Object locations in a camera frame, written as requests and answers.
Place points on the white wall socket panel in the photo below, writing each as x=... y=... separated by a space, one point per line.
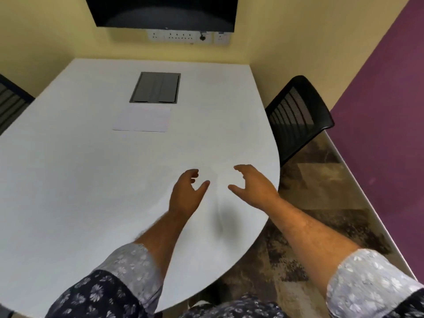
x=179 y=36

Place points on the white paper sheet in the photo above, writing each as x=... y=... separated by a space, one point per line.
x=142 y=119

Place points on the person's left hand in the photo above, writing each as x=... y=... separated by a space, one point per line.
x=182 y=197

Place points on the person's right thumb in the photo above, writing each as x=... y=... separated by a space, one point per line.
x=236 y=189

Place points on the person's left thumb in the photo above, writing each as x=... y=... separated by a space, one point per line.
x=202 y=189

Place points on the person's right hand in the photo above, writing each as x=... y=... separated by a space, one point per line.
x=257 y=190

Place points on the small white wall socket plate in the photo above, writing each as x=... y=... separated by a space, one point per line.
x=222 y=38

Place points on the person's left forearm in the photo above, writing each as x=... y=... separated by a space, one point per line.
x=159 y=238

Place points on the person's right forearm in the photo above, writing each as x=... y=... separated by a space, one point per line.
x=308 y=238

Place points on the floral patterned shirt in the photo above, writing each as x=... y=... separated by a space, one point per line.
x=99 y=289

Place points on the black wall-mounted screen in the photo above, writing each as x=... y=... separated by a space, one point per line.
x=162 y=11

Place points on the black mesh office chair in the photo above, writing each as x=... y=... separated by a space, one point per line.
x=10 y=102
x=298 y=115

